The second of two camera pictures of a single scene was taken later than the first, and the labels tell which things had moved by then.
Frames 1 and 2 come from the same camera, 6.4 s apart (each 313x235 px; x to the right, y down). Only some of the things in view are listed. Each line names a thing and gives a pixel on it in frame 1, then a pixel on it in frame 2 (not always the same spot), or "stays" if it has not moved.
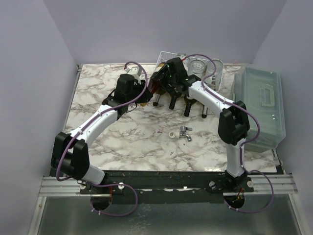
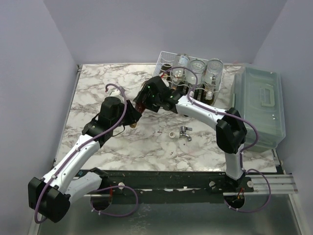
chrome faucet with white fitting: x=182 y=133 stays
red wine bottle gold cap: x=151 y=84 -> x=141 y=107
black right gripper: x=156 y=80 -> x=143 y=98
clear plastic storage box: x=261 y=90 stays
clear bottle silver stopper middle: x=197 y=67 stays
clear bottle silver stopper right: x=214 y=82 stays
